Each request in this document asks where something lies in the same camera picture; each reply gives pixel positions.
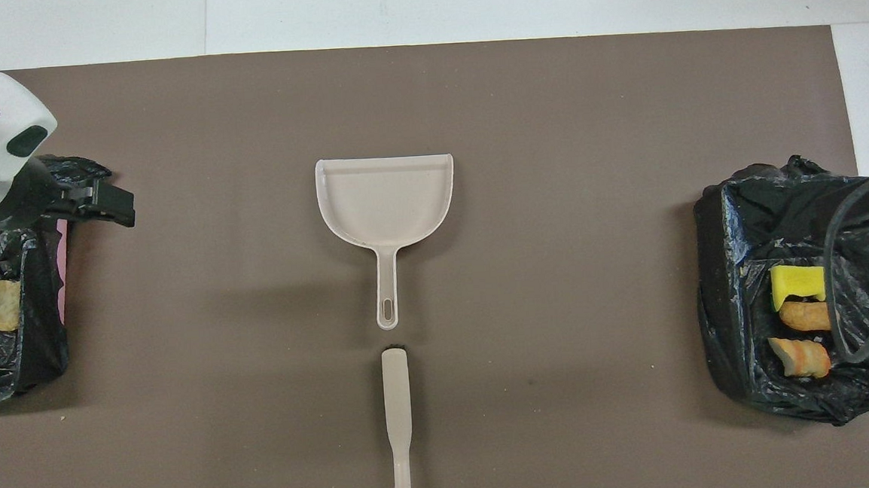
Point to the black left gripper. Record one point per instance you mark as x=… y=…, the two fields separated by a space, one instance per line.
x=35 y=197

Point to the notched yellow sponge piece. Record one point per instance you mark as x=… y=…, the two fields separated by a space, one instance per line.
x=797 y=282

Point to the pale toy dumpling piece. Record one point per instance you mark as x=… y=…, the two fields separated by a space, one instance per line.
x=2 y=304

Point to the brown toy bread roll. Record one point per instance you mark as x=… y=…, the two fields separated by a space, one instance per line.
x=805 y=316

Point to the tan toy pastry piece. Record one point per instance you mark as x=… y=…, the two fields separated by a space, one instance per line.
x=800 y=357

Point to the beige plastic dustpan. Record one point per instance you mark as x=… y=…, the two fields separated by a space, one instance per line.
x=387 y=202

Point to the beige hand brush black bristles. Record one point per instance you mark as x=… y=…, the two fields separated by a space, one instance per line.
x=397 y=397

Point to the pink plastic bin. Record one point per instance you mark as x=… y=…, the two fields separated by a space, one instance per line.
x=64 y=274

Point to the black trash bag lined bin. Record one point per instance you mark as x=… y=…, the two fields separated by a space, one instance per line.
x=743 y=240

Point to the black trash bag over pink bin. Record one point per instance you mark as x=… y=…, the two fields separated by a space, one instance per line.
x=26 y=352

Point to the brown table mat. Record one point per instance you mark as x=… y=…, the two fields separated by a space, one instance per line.
x=425 y=94

